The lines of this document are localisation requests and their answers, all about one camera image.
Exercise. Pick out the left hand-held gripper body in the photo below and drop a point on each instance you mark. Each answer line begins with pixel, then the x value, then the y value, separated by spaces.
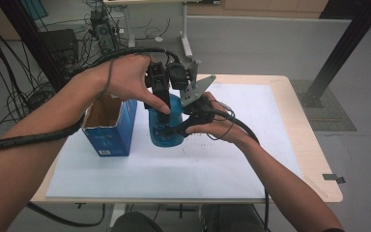
pixel 177 75

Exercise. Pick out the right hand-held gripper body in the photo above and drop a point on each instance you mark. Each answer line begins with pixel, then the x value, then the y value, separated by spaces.
pixel 194 93

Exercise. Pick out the blue cup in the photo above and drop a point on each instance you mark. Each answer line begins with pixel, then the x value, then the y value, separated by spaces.
pixel 174 138

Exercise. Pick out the blue cardboard box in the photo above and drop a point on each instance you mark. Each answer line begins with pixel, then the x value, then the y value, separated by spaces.
pixel 112 138

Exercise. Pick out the person's left hand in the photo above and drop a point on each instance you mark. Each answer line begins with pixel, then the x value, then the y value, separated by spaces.
pixel 125 77

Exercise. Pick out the person's right hand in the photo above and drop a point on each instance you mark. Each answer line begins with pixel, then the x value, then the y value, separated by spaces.
pixel 225 125

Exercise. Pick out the white table mat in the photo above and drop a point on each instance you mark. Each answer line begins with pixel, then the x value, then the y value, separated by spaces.
pixel 180 174

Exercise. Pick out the white desk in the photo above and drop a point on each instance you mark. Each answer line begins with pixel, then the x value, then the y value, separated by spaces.
pixel 185 32

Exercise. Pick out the computer tower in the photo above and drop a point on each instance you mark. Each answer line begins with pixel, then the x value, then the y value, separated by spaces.
pixel 103 30

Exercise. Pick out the white table leg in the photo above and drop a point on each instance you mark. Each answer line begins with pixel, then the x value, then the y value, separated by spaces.
pixel 117 214

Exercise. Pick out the black equipment box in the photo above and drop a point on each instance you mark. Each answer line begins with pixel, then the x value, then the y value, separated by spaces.
pixel 61 45

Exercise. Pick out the dark floor mat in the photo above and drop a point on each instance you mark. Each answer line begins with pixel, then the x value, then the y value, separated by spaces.
pixel 335 112

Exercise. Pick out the grey tape piece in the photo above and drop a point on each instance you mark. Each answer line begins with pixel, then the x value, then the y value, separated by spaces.
pixel 332 177

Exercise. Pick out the black metal post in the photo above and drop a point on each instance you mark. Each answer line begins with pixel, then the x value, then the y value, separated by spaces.
pixel 32 42

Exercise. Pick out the black metal frame strut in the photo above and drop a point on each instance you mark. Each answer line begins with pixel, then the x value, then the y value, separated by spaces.
pixel 341 48

